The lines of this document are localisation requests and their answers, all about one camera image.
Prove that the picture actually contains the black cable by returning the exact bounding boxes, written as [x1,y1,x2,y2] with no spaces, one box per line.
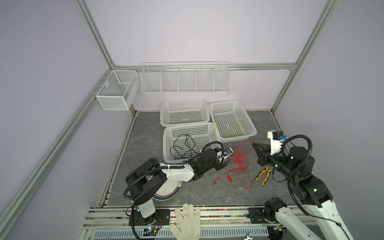
[169,133,197,160]

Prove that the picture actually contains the white plate green rim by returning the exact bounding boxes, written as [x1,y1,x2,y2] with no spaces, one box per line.
[153,181,182,201]

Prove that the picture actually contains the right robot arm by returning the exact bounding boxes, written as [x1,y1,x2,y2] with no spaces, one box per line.
[253,135,353,240]

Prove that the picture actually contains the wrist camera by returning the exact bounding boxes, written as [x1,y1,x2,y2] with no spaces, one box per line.
[267,131,287,156]
[221,147,234,160]

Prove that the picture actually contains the yellow black pliers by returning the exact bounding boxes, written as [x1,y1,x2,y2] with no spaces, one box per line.
[255,166,272,187]

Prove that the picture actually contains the front white plastic basket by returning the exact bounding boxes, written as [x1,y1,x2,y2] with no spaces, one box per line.
[163,123,220,164]

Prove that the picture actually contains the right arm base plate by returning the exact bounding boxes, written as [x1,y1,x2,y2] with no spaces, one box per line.
[247,206,283,224]

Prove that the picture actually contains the red cable bundle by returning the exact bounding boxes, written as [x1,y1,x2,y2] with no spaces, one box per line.
[214,140,256,190]

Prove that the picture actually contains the white mesh wall box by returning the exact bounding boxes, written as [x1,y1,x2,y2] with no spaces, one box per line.
[96,70,140,111]

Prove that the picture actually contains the back right white basket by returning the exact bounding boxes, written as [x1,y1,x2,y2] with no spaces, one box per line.
[208,100,257,143]

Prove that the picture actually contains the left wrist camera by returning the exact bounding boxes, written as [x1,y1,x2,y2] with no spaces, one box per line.
[221,147,234,160]

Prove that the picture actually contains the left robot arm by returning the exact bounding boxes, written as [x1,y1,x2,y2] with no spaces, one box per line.
[123,147,234,220]

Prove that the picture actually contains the white gloved hand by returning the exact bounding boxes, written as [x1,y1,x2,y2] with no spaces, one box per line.
[169,204,202,240]

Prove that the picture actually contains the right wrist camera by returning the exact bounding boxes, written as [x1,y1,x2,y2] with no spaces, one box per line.
[267,131,287,156]

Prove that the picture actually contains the back left white basket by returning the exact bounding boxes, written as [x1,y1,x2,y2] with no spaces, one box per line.
[160,98,210,127]

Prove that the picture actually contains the yellow cable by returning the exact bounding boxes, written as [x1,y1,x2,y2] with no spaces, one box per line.
[223,119,241,139]

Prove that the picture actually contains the white wire wall shelf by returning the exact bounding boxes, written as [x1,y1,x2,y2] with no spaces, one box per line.
[141,62,232,94]

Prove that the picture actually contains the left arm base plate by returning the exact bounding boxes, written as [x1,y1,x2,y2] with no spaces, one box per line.
[129,209,171,226]

